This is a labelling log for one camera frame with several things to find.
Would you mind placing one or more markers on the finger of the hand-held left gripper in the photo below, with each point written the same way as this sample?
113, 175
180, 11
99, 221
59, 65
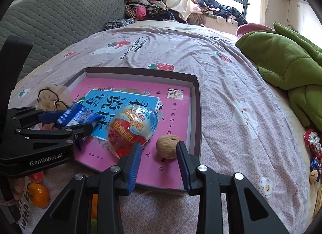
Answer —
63, 133
50, 116

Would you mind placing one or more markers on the small brown nut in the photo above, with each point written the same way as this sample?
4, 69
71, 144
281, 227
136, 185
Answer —
314, 175

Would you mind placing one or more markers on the walnut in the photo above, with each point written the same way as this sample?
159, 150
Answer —
167, 147

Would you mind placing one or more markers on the blue snack packet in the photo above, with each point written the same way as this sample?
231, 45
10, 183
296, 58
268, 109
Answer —
75, 116

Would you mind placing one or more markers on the yellow woven item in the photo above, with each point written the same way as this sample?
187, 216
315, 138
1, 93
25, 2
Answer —
319, 200

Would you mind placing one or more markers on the person's left hand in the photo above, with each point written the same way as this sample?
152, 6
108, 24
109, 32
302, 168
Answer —
21, 188

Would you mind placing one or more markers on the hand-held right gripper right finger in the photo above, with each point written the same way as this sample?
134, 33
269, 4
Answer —
183, 166

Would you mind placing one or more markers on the grey quilted headboard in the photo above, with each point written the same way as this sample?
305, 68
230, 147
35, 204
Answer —
63, 23

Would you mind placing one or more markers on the dark clothes on windowsill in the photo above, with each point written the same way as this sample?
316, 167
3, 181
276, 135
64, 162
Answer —
216, 7

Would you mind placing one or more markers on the green fleece blanket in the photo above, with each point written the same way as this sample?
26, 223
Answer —
284, 60

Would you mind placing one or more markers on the red egg toy blue top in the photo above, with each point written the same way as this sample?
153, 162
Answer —
125, 133

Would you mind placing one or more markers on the dark pink pillow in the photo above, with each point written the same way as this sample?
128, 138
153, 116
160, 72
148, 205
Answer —
249, 29

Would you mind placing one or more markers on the blue red small wrapper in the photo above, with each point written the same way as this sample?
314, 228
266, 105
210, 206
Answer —
315, 165

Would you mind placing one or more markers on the pile of mixed clothes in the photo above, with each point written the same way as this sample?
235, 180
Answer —
143, 7

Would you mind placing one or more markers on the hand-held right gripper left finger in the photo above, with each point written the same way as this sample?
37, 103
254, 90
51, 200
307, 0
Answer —
132, 166

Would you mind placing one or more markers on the shallow grey cardboard box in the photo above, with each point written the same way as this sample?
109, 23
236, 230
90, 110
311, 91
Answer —
195, 113

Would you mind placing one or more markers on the red white foil wrapper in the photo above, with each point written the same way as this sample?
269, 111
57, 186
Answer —
313, 143

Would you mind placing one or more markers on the dark patterned cloth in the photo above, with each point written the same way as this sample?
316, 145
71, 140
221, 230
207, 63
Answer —
118, 24

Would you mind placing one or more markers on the brown cloth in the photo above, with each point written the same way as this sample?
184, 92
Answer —
196, 19

